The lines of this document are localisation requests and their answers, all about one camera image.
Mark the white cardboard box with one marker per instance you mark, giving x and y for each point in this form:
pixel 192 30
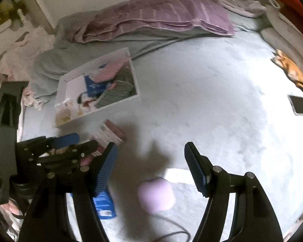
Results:
pixel 74 88

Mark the clear plastic bag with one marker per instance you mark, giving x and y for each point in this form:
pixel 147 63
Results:
pixel 63 112

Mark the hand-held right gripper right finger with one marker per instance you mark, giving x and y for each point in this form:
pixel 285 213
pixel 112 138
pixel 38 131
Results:
pixel 197 174

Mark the lilac round soft object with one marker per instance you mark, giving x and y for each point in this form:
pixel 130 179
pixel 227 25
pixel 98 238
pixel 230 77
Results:
pixel 155 195

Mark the lilac floral garment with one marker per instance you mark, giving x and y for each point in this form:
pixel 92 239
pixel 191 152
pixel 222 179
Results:
pixel 237 0

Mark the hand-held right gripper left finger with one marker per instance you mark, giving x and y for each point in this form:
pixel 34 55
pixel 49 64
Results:
pixel 106 171

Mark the dark striped packet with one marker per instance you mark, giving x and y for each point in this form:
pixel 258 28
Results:
pixel 126 77
pixel 116 94

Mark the grey-blue blanket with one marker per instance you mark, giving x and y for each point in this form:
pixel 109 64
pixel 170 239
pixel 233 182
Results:
pixel 48 63

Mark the orange plush toy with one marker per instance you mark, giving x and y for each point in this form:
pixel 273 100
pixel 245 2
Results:
pixel 291 71

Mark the cream quilt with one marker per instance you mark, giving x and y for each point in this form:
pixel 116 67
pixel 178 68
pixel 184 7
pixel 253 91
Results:
pixel 280 37

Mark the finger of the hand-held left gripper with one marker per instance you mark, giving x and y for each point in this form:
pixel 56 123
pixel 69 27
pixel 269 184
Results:
pixel 85 148
pixel 65 139

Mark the pink striped cloth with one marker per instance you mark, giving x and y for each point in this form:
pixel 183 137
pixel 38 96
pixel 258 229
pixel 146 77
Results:
pixel 111 134

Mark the white crumpled cloth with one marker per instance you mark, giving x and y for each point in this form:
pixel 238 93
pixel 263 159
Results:
pixel 36 98

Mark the pink crumpled cloth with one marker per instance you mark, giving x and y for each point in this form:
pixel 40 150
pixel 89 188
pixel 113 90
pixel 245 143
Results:
pixel 27 48

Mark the smartphone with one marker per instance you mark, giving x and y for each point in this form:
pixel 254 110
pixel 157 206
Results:
pixel 301 105

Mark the blue striped packet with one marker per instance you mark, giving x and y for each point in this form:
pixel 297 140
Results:
pixel 104 205

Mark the light blue bed sheet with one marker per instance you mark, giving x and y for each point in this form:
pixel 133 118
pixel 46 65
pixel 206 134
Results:
pixel 217 93

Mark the purple striped cloth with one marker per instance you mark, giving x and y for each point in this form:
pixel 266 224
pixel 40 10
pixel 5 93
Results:
pixel 154 15

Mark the floral packet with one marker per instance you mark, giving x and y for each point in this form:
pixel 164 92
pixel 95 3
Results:
pixel 87 103

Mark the small pink packet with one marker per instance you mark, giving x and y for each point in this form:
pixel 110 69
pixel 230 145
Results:
pixel 87 159

